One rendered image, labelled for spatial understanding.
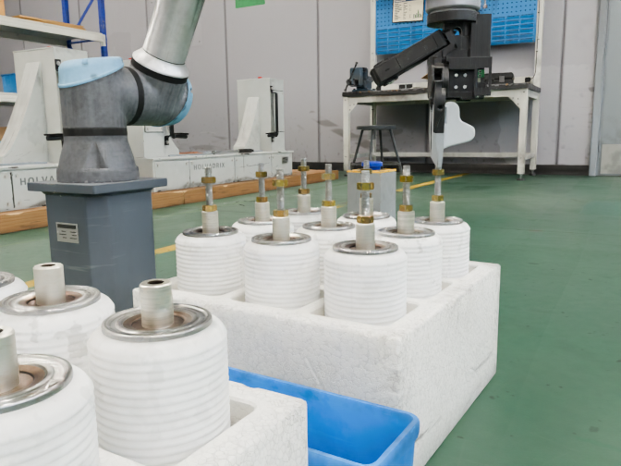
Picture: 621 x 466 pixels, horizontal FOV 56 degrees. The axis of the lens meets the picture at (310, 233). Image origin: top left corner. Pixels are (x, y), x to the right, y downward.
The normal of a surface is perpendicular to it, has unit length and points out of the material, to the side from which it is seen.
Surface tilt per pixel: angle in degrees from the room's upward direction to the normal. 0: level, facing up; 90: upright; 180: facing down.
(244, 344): 90
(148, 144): 90
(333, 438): 88
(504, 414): 0
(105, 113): 90
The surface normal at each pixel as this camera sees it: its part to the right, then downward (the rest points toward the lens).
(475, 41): -0.11, 0.17
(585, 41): -0.48, 0.15
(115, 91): 0.81, 0.08
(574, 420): -0.01, -0.99
